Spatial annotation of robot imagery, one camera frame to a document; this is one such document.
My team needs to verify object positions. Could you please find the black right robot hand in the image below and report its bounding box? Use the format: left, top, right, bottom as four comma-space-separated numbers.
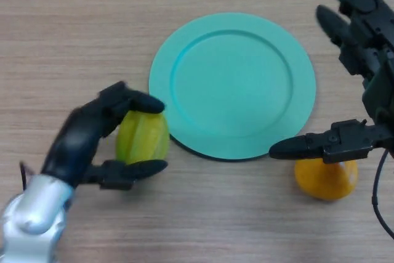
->
268, 0, 394, 165

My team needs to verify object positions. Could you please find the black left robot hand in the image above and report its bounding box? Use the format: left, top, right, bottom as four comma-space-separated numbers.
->
39, 81, 169, 192

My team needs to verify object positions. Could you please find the yellow-green starfruit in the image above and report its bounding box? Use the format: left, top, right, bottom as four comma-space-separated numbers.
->
115, 109, 171, 166

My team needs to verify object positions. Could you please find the green round plate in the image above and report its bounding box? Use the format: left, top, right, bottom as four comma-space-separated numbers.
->
148, 12, 317, 162

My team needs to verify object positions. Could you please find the orange fruit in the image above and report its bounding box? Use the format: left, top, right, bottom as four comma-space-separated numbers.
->
294, 157, 359, 203

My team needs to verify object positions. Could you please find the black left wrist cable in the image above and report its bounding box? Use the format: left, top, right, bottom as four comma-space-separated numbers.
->
18, 161, 35, 190

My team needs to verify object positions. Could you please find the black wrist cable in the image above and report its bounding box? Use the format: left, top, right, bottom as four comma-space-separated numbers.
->
371, 148, 394, 242
18, 161, 35, 190

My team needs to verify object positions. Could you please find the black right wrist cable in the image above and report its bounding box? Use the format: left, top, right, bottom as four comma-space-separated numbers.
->
371, 148, 394, 242

